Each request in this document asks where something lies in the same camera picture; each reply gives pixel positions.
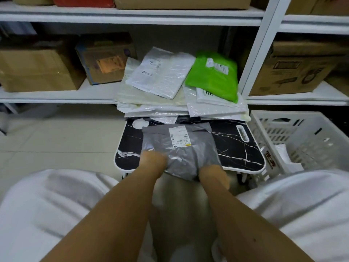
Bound red box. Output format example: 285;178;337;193
52;0;116;8

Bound green poly mailer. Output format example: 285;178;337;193
185;51;239;103

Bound person's right hand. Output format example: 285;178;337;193
198;164;230;190

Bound pile of white mailers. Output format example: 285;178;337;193
114;46;251;124

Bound white plastic basket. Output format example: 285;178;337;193
249;110;349;188

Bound tan cardboard box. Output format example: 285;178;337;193
11;0;55;6

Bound person's left forearm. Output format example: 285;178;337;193
41;171;164;262

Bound cardboard box with orange label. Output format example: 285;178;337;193
75;34;138;86

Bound person's right forearm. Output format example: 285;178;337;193
203;185;314;262

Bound grey poly mailer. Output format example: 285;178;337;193
141;122;223;182

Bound cardboard box with black print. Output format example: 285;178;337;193
248;40;345;97

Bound plain brown cardboard box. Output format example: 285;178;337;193
0;38;87;92

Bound person's white shorts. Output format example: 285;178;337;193
0;168;349;262

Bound person's left hand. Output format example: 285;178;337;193
139;150;168;178

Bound dark cardboard box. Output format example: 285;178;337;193
326;73;349;96

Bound white metal shelf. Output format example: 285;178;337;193
0;0;349;107

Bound white mailer with red text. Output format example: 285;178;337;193
274;144;305;174

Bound black marble lap table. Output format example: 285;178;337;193
114;117;266;178

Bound large cardboard box white label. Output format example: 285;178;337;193
114;0;253;11

